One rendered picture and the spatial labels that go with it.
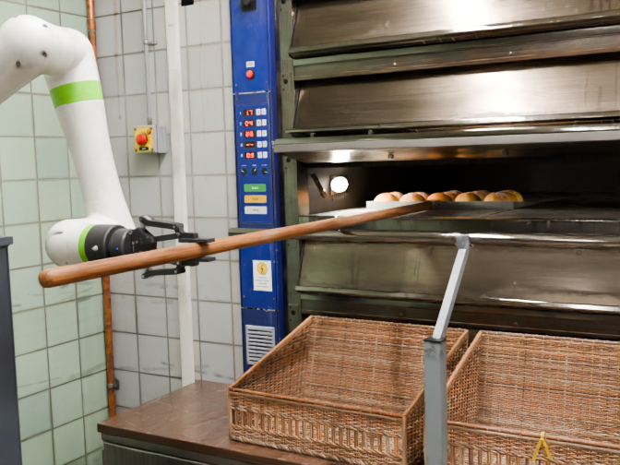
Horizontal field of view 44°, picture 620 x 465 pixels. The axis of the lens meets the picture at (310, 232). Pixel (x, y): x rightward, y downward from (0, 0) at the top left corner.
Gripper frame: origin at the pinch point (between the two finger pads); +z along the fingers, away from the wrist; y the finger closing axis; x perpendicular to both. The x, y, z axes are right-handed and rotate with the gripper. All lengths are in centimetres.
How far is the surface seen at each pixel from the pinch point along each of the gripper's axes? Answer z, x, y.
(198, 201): -77, -102, -3
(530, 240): 51, -62, 3
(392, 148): 6, -86, -20
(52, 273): 1.7, 38.9, -0.8
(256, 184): -49, -99, -9
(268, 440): -18, -52, 60
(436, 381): 35, -40, 34
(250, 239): 1.8, -16.5, -0.4
